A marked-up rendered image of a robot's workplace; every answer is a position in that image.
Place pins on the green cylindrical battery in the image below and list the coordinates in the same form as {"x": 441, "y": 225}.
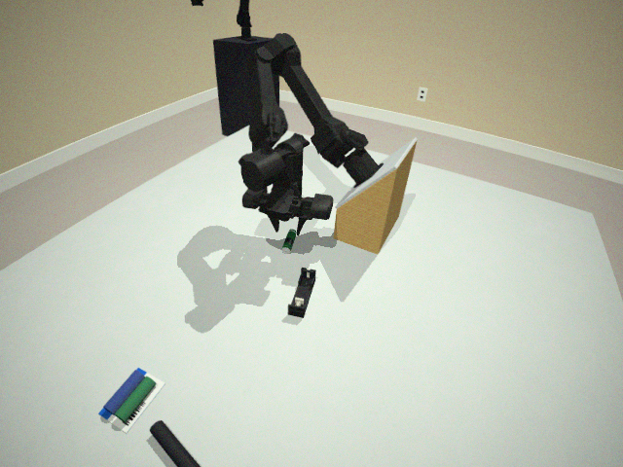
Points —
{"x": 288, "y": 243}

